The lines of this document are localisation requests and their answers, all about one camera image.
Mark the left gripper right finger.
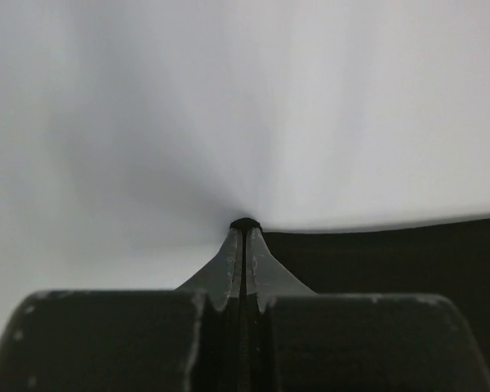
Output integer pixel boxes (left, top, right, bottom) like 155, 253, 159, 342
244, 228, 490, 391

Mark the black tank top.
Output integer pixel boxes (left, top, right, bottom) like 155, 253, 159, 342
229, 210, 490, 392

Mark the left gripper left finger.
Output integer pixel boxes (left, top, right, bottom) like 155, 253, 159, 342
0, 229, 242, 391

